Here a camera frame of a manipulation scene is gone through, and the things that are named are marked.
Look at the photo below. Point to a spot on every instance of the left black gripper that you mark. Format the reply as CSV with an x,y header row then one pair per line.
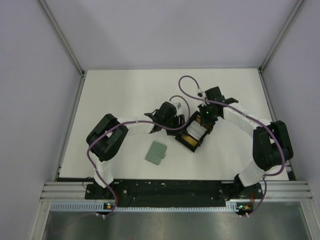
x,y
181,123

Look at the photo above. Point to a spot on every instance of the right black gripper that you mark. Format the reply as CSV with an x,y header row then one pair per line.
x,y
204,121

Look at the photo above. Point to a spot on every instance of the black card box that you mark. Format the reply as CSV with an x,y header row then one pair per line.
x,y
188,141

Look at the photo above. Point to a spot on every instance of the green card holder wallet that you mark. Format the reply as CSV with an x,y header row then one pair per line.
x,y
156,153

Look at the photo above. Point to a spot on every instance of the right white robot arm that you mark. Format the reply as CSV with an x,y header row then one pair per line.
x,y
271,144

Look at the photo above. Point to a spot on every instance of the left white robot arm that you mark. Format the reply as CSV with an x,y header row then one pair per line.
x,y
105,140

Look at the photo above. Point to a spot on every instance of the stack of white cards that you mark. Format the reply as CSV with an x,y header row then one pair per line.
x,y
196,130

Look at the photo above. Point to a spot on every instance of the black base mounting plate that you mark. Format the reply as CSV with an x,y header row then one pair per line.
x,y
172,193

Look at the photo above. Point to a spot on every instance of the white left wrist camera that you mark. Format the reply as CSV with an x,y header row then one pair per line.
x,y
178,108

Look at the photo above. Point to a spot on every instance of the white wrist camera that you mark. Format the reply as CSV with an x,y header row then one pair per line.
x,y
201,93
178,108

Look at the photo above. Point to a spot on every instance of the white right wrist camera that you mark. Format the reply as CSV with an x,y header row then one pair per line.
x,y
201,93

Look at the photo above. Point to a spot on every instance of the right aluminium corner post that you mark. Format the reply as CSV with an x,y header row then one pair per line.
x,y
297,8

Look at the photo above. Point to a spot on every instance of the aluminium corner post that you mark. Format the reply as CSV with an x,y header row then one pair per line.
x,y
297,8
61,36

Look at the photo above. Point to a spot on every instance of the aluminium front frame rail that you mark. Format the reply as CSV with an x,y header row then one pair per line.
x,y
277,191

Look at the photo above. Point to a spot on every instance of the grey slotted cable duct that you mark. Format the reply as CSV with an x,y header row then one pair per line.
x,y
106,207

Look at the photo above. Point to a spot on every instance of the left aluminium corner post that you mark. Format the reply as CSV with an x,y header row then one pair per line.
x,y
61,36

